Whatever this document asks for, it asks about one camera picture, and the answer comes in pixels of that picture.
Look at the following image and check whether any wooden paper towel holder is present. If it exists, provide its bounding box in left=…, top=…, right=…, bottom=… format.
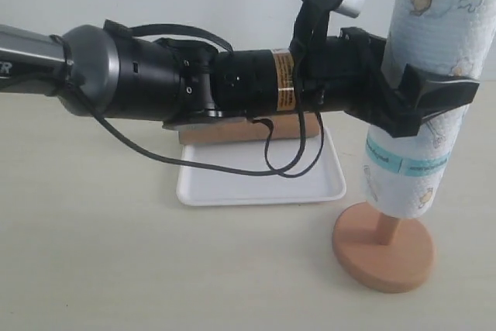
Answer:
left=332, top=202, right=436, bottom=294

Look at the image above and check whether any brown cardboard tube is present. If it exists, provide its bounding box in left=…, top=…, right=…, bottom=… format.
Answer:
left=178, top=114, right=300, bottom=145

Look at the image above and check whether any black cable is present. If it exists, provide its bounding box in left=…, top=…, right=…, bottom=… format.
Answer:
left=57, top=9, right=330, bottom=178

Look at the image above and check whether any white rectangular tray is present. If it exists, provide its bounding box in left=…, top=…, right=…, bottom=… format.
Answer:
left=176, top=128, right=347, bottom=207

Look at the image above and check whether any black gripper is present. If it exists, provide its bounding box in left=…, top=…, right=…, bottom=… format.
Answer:
left=292, top=27, right=480, bottom=137

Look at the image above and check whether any printed paper towel roll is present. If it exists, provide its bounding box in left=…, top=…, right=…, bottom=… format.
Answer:
left=363, top=0, right=495, bottom=219

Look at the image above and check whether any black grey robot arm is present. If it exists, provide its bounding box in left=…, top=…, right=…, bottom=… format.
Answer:
left=1, top=21, right=479, bottom=138

